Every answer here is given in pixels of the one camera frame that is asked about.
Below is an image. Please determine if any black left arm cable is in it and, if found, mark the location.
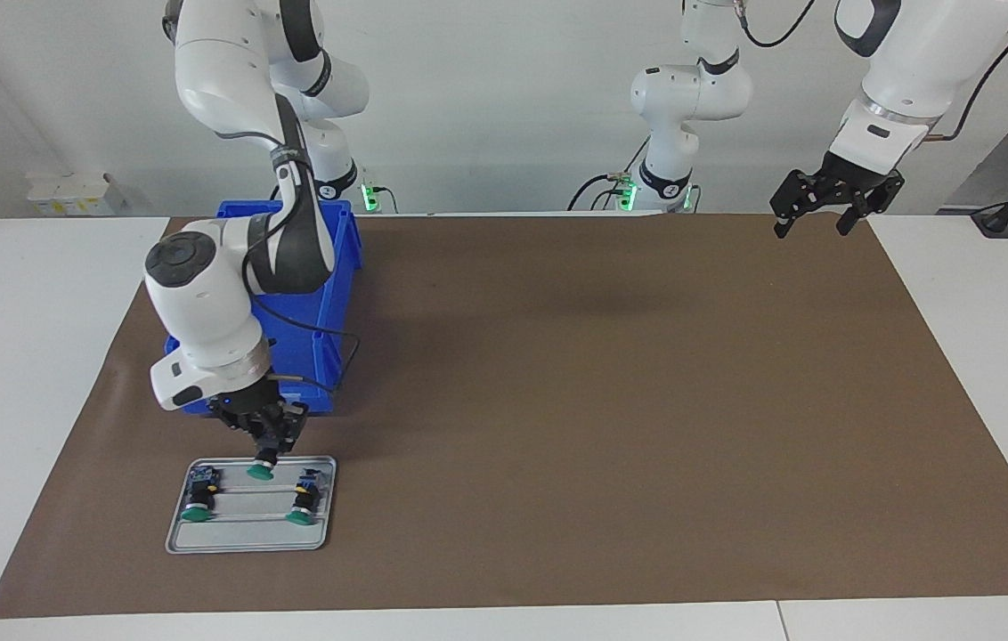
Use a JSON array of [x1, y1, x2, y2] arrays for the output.
[[736, 0, 1008, 143]]

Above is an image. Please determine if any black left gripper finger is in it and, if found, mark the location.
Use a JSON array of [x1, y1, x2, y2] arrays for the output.
[[773, 171, 812, 239], [836, 178, 906, 237]]

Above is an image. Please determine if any white junction box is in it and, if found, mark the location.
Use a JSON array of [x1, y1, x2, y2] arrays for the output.
[[26, 172, 133, 216]]

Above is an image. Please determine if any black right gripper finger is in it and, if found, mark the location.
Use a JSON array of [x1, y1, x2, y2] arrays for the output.
[[280, 405, 309, 453], [250, 418, 284, 466]]

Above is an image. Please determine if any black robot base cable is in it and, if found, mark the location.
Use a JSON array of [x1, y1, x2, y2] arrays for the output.
[[566, 134, 652, 213]]

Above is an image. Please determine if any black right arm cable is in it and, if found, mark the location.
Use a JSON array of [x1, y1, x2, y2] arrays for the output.
[[241, 214, 362, 397]]

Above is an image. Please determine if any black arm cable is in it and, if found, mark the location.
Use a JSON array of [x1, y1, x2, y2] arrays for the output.
[[241, 214, 362, 397], [736, 0, 1008, 143]]

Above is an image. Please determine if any brown table mat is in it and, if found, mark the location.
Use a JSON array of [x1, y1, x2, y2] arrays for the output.
[[0, 212, 1008, 620]]

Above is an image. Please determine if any silver metal tray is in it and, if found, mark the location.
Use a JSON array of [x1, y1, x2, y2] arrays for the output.
[[165, 456, 337, 555]]

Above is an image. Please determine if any blue plastic storage bin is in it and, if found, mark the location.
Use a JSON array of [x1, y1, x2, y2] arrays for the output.
[[164, 199, 364, 417]]

